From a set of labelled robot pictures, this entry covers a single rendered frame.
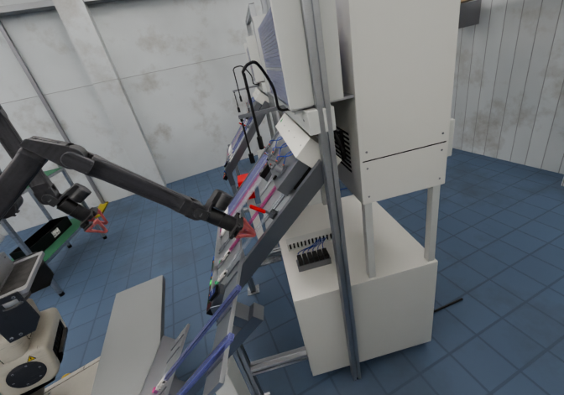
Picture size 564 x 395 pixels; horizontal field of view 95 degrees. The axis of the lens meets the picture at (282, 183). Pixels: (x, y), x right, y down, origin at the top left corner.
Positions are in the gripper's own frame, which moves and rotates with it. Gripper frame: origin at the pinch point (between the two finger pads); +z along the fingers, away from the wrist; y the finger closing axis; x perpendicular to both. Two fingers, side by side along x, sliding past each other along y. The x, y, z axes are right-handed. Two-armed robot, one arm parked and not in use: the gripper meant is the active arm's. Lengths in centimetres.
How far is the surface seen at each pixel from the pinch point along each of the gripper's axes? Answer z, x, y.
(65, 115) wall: -199, 134, 322
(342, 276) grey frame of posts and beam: 35.1, -6.5, -14.1
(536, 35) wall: 178, -218, 144
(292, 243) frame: 29.8, 8.4, 20.9
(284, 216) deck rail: 2.0, -16.8, -10.0
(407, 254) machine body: 68, -23, -2
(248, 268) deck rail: 2.3, 8.5, -10.2
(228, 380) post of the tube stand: 0.2, 18.2, -43.6
